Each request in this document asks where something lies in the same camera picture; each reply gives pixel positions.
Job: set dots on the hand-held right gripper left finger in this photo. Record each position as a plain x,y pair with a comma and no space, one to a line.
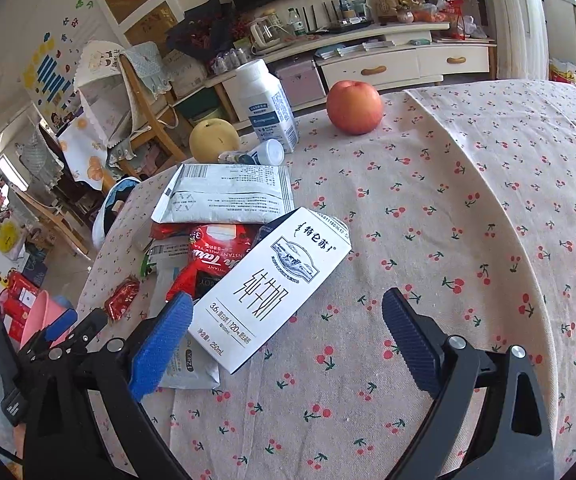
162,345

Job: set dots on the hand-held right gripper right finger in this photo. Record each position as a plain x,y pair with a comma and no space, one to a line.
408,330

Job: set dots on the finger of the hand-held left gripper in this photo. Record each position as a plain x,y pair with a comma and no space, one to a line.
90,322
60,324

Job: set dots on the pink plastic bucket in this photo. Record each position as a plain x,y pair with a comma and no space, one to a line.
35,317

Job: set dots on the white blue wipes packet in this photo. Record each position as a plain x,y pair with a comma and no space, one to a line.
192,367

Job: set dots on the small red candy wrapper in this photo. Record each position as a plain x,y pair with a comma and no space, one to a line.
122,299

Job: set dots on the red milk tea packet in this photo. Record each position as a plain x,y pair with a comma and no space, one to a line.
212,255

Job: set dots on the red cartoon snack packet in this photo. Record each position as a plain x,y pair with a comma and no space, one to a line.
167,232

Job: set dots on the white milk carton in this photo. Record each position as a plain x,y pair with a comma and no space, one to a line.
268,290

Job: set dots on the grey foil pouch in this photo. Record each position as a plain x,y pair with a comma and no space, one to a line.
227,192

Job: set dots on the small white plastic bottle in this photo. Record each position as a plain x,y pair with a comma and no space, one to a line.
268,152

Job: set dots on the red gift box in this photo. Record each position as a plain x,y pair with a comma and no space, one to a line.
17,305

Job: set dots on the yellow plastic bag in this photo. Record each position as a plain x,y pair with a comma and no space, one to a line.
7,237

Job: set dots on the cherry print tablecloth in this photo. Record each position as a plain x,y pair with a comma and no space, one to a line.
418,235

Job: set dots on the wooden chair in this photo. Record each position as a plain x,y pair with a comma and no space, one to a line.
143,105
62,225

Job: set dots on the blue white helmet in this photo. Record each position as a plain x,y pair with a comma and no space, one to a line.
110,210

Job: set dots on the grey lace chair cover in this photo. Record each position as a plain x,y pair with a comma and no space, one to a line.
40,157

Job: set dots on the dining table orange print cloth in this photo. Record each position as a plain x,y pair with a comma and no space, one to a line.
85,145

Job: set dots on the yellow pear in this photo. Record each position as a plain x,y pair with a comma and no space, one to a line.
212,140

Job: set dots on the red apple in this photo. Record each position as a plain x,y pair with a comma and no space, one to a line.
354,107

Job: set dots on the green waste bin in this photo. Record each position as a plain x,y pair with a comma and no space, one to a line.
197,110

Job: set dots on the white blue-label milk bottle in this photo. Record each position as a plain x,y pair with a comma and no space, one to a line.
263,105

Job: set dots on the white cartoon print cloth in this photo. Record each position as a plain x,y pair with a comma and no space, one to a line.
100,62

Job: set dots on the blue lace chair cover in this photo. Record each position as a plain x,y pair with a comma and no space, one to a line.
150,67

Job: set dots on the white television cabinet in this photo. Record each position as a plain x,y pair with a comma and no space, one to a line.
383,67

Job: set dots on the white printed sack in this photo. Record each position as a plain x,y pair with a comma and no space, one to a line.
187,72

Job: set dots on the pink storage box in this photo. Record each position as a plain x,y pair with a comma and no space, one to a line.
300,82

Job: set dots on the pack of small bottles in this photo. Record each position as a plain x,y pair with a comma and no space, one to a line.
230,57

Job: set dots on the red yellow gift bag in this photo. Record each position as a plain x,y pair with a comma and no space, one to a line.
563,72

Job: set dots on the dark wrapped flower bouquet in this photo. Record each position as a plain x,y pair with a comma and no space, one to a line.
197,35

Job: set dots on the black router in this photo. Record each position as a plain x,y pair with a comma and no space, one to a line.
350,24

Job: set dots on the clear electric kettle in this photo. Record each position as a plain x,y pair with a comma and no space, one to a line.
263,35

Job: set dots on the green-label water bottle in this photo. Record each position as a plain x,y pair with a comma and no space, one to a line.
297,22

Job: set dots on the golden sack ornament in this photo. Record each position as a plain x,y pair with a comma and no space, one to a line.
388,2

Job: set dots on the lace-covered standing air conditioner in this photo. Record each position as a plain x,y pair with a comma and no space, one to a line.
508,15

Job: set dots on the blue yellow wall stickers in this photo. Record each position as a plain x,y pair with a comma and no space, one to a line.
50,75

